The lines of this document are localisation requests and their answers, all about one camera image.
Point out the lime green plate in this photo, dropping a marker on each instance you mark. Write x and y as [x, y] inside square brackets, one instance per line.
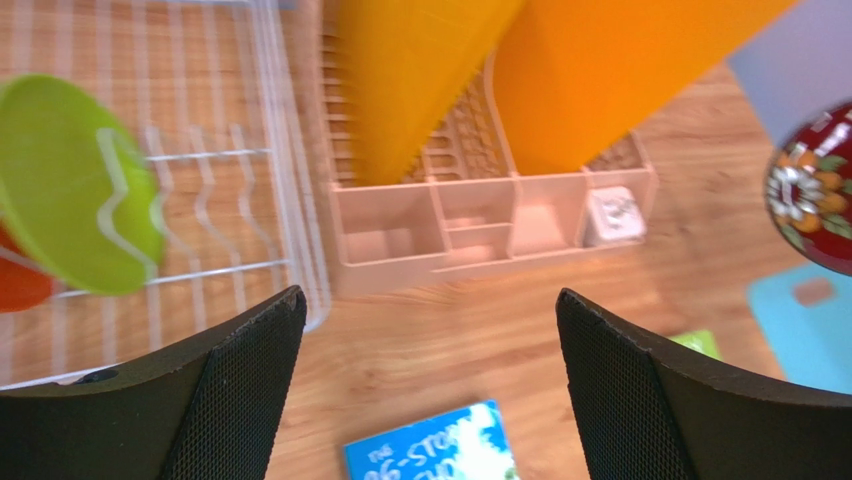
[77, 195]

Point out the teal cutting board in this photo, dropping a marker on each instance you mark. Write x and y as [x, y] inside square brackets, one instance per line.
[805, 316]

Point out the large orange folder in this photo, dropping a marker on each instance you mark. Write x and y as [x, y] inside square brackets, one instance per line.
[570, 78]

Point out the white wire dish rack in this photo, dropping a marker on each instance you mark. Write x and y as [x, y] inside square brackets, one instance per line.
[208, 91]

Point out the pink plastic file organizer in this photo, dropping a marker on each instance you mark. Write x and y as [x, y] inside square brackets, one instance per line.
[463, 211]

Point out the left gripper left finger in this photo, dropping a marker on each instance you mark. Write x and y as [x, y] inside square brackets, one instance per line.
[206, 407]

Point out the orange plate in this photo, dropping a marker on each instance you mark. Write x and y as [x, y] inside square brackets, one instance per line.
[23, 284]

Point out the white power adapter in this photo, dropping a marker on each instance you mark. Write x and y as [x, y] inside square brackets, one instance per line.
[613, 216]

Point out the green treehouse book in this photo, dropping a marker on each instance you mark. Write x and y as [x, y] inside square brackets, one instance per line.
[702, 341]

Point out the blue treehouse book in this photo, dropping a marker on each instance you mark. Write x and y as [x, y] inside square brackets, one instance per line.
[466, 443]

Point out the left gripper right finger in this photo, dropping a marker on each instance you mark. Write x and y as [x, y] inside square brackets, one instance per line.
[647, 407]

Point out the red floral plate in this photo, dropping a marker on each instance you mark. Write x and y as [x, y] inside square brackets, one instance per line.
[807, 188]

